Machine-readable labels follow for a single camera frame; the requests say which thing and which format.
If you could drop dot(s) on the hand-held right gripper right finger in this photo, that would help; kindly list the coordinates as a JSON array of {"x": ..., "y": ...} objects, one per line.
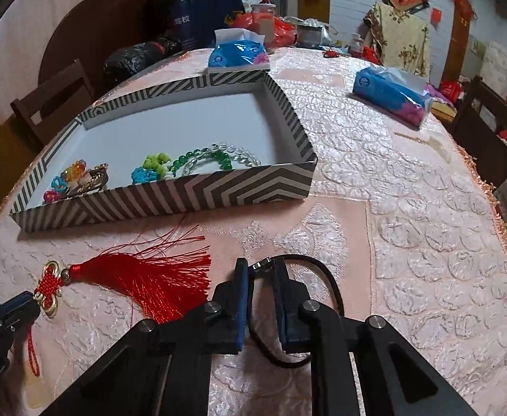
[{"x": 283, "y": 312}]

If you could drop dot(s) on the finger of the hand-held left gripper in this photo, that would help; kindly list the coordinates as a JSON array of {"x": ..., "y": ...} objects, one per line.
[
  {"x": 19, "y": 301},
  {"x": 21, "y": 320}
]

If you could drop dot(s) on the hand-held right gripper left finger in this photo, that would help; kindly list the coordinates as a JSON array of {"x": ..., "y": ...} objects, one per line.
[{"x": 242, "y": 312}]

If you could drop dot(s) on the red tassel knot ornament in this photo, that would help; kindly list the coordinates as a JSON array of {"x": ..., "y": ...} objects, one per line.
[{"x": 149, "y": 277}]

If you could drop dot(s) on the striped cardboard box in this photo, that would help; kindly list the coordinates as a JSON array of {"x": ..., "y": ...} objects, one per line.
[{"x": 171, "y": 125}]

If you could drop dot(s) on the translucent yellowish pendant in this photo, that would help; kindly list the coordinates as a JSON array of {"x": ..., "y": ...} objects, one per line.
[{"x": 36, "y": 392}]

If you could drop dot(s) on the pink embroidered tablecloth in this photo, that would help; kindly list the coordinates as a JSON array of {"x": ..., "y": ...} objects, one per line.
[{"x": 409, "y": 247}]

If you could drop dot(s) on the dark wooden chair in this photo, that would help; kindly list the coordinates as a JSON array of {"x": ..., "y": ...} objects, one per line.
[
  {"x": 54, "y": 104},
  {"x": 487, "y": 125}
]

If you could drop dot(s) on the blue tissue pack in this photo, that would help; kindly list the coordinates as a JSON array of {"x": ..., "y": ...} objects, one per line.
[
  {"x": 392, "y": 95},
  {"x": 236, "y": 52}
]

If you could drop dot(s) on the small red object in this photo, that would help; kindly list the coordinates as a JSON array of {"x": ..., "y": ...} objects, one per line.
[{"x": 333, "y": 54}]

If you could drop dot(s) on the purple cloth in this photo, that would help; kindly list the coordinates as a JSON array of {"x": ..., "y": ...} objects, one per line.
[{"x": 434, "y": 92}]

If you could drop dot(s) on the small black garbage bag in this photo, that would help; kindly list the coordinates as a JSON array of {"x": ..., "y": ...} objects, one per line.
[{"x": 136, "y": 58}]

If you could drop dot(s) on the white bottle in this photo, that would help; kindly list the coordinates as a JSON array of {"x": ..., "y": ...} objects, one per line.
[{"x": 357, "y": 45}]

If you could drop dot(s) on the red gift bag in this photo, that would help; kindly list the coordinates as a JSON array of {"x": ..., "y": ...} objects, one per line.
[{"x": 450, "y": 91}]

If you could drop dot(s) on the round dark brown tabletop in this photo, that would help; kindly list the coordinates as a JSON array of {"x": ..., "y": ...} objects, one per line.
[{"x": 84, "y": 30}]

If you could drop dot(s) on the clear plastic bag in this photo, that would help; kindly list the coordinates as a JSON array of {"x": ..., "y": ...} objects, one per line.
[{"x": 314, "y": 32}]

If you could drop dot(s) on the red plastic bag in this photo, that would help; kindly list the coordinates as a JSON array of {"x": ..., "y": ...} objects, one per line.
[{"x": 281, "y": 30}]

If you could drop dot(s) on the glass jar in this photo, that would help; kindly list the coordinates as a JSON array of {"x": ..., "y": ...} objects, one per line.
[{"x": 263, "y": 21}]

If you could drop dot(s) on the floral yellow cloth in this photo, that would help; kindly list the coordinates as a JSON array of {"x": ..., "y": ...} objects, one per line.
[{"x": 401, "y": 39}]

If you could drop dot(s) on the dark blue paper bag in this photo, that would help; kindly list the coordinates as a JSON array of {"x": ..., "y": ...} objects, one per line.
[{"x": 201, "y": 17}]

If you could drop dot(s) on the pink patterned curtain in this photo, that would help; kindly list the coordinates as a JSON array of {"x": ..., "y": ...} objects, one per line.
[{"x": 498, "y": 67}]

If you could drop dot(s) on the red knot door decoration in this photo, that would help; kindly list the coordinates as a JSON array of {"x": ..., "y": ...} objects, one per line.
[{"x": 463, "y": 5}]

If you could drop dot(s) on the wooden door frame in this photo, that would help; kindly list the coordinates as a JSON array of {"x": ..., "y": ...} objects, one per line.
[{"x": 460, "y": 43}]

